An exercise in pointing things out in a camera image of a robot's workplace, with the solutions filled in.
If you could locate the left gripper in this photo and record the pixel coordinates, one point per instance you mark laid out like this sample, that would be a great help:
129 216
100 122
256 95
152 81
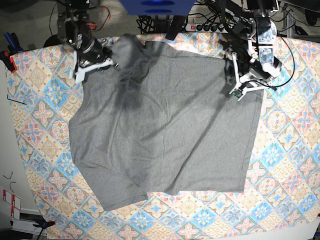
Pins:
247 70

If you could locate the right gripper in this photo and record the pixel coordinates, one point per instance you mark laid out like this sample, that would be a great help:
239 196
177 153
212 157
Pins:
95 53

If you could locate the grey T-shirt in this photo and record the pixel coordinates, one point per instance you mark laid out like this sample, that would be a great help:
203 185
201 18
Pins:
160 123

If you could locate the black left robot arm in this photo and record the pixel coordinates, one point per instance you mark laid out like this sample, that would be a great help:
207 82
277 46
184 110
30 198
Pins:
253 59

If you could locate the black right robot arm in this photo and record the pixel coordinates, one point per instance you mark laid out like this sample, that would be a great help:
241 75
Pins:
75 29

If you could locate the white power strip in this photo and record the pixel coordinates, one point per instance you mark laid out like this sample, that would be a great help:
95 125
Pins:
204 28

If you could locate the red black clamp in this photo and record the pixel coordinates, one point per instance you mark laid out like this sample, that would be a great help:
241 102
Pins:
8 61

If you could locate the patterned tile tablecloth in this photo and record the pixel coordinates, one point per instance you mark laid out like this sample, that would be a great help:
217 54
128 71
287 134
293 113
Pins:
282 186

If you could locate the red white label tag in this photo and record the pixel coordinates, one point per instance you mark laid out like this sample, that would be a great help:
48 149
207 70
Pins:
12 204

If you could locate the blue orange bottom clamp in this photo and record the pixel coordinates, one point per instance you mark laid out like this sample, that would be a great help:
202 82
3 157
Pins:
43 224

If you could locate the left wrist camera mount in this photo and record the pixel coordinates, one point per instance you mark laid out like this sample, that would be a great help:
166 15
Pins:
243 84

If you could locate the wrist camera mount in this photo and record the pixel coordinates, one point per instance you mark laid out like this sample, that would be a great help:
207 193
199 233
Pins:
243 84
79 71

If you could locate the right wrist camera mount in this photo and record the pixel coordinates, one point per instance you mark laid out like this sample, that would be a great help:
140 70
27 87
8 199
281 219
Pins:
79 71

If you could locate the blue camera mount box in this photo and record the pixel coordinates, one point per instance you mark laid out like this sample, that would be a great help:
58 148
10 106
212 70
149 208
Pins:
157 7

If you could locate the black mount post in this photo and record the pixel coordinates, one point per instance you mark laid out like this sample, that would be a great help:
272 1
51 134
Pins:
175 27

